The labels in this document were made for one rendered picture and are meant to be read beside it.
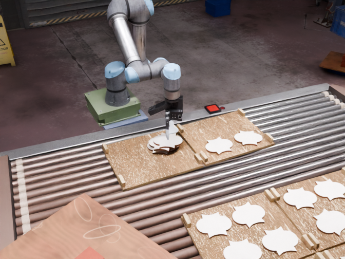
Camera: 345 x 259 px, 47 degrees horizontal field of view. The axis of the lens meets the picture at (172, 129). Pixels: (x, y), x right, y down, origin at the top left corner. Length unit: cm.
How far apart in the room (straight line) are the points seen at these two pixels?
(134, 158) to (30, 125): 224
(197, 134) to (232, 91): 238
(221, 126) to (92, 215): 95
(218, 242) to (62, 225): 60
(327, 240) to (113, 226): 83
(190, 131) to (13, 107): 266
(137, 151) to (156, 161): 13
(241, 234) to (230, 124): 77
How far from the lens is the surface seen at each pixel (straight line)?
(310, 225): 173
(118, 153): 200
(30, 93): 463
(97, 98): 242
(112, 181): 187
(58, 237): 152
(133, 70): 179
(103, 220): 154
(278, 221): 171
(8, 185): 193
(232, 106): 242
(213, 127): 218
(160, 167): 190
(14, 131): 404
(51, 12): 650
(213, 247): 158
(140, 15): 206
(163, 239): 162
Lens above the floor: 217
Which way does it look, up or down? 35 degrees down
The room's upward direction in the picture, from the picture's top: straight up
